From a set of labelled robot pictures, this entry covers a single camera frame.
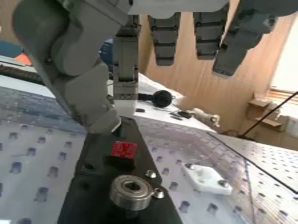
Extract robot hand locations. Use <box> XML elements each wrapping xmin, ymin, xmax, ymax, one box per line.
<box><xmin>11</xmin><ymin>0</ymin><xmax>298</xmax><ymax>134</ymax></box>

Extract small red circuit board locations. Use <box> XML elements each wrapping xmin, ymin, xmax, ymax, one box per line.
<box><xmin>107</xmin><ymin>140</ymin><xmax>138</xmax><ymax>163</ymax></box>

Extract black headphones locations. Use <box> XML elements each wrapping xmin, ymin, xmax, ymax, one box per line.
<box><xmin>136</xmin><ymin>89</ymin><xmax>176</xmax><ymax>109</ymax></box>

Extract white desk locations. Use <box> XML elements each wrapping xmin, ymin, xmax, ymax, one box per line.
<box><xmin>105</xmin><ymin>72</ymin><xmax>219</xmax><ymax>135</ymax></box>

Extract small white jointed device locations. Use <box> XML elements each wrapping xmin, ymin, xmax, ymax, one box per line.
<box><xmin>188</xmin><ymin>107</ymin><xmax>222</xmax><ymax>128</ymax></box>

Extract black plate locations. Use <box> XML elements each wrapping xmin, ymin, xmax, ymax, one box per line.
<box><xmin>55</xmin><ymin>115</ymin><xmax>183</xmax><ymax>224</ymax></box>

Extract silver metal bearing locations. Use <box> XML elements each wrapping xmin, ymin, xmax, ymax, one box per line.
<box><xmin>109</xmin><ymin>174</ymin><xmax>154</xmax><ymax>212</ymax></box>

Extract clear box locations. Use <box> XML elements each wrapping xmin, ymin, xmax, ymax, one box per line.
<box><xmin>0</xmin><ymin>84</ymin><xmax>298</xmax><ymax>224</ymax></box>

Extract small white bracket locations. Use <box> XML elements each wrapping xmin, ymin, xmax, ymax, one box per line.
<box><xmin>179</xmin><ymin>162</ymin><xmax>234</xmax><ymax>196</ymax></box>

